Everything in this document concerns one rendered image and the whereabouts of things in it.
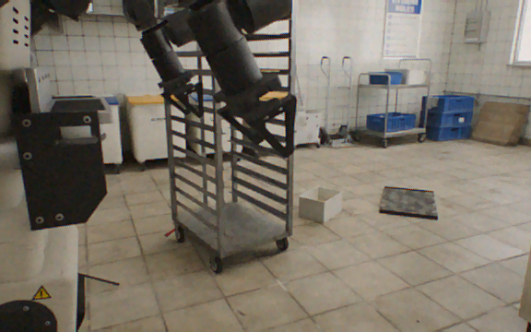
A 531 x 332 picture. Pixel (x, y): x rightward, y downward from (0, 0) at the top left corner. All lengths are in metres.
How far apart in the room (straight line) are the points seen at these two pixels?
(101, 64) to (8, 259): 4.13
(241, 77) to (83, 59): 4.25
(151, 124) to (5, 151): 3.57
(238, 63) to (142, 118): 3.65
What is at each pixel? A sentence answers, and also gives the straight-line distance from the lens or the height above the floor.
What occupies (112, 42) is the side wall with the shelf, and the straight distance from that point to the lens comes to 4.73.
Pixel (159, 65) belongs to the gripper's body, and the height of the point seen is 1.10.
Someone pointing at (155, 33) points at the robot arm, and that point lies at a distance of 0.92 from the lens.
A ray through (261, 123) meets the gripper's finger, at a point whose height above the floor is 1.04.
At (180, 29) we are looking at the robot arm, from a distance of 0.93.
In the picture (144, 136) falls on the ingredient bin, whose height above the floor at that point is 0.38.
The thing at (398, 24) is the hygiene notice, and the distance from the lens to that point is 6.35.
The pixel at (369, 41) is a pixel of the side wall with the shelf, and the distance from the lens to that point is 6.02.
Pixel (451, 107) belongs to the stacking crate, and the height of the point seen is 0.47.
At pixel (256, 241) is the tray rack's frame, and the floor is 0.15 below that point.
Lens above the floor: 1.11
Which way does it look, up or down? 15 degrees down
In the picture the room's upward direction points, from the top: straight up
